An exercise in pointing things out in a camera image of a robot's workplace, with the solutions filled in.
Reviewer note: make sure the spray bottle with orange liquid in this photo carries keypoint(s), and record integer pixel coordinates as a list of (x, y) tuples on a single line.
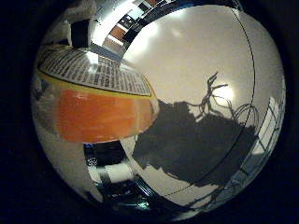
[(99, 115)]

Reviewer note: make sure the shelf unit with brown compartments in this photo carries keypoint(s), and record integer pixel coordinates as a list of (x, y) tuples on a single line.
[(118, 32)]

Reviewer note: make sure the white frame rack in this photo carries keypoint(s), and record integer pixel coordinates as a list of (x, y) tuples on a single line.
[(267, 121)]

